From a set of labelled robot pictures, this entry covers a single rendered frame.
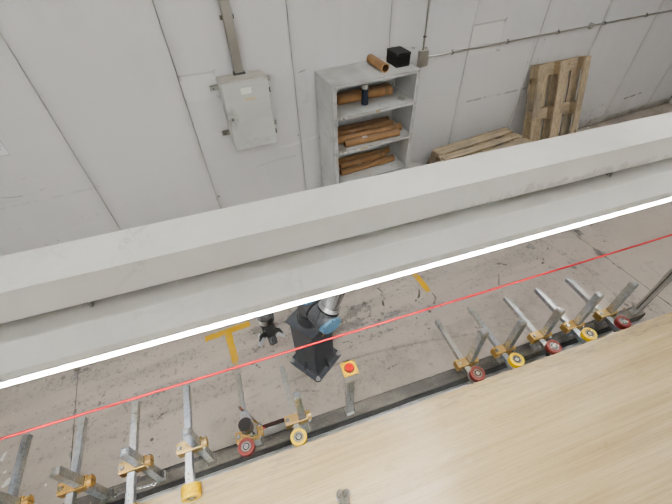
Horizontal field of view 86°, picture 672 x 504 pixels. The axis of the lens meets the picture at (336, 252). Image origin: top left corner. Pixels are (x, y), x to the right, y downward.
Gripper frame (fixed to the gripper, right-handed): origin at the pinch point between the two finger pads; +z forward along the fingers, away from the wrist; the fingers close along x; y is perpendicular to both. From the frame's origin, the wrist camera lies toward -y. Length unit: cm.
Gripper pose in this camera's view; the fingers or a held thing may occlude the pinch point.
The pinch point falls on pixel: (272, 342)
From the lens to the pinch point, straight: 217.9
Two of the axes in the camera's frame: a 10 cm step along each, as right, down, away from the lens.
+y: -3.9, -6.5, 6.5
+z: 0.3, 7.0, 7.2
